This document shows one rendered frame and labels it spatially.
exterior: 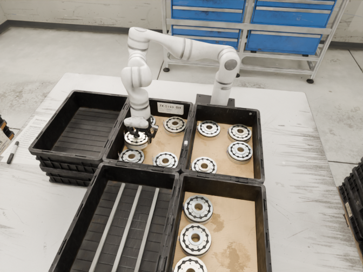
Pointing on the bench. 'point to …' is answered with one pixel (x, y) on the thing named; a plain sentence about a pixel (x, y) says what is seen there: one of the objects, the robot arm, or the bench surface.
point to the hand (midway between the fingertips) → (143, 139)
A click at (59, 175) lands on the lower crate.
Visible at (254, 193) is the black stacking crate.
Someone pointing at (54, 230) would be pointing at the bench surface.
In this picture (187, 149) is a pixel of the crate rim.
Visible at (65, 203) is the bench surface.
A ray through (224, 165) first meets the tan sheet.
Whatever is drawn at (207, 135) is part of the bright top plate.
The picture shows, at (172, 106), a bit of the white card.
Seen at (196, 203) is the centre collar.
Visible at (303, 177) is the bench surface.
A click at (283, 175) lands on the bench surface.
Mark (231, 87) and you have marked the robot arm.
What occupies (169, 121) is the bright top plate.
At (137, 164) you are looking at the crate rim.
